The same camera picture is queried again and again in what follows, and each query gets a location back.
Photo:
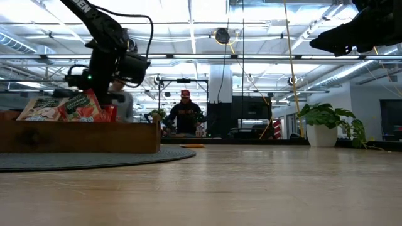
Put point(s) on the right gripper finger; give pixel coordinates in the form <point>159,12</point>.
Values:
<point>339,42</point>

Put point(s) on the red strawberry tea packet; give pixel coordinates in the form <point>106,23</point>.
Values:
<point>83,110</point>
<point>110,114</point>

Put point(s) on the beige tea packet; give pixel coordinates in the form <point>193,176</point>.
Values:
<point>41,110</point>

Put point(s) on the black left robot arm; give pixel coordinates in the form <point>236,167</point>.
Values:
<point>100,25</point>

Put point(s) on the orange tea packet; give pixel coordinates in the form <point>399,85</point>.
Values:
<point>192,145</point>

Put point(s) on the person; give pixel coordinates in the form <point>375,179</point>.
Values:
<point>125,106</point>
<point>186,117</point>

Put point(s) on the wooden three-compartment tray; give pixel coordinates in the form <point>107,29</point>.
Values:
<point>78,138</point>

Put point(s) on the small green background plant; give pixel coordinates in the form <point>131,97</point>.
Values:
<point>158,113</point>

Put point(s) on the round grey mat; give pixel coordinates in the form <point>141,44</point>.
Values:
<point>94,160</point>

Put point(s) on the green potted plant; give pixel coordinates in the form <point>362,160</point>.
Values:
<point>322,136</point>

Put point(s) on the red white striped object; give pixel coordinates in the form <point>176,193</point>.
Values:
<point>277,130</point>

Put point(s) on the black monitor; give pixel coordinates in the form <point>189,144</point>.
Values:
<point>251,108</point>

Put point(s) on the black cabinet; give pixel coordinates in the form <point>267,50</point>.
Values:
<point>220,122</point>

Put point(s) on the silver ventilation duct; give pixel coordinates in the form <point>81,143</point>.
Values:
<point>15,44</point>
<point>345,75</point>

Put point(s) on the dark wall screen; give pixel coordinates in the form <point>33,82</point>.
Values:
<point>391,119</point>

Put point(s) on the black aluminium table frame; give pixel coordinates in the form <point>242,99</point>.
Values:
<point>220,141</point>

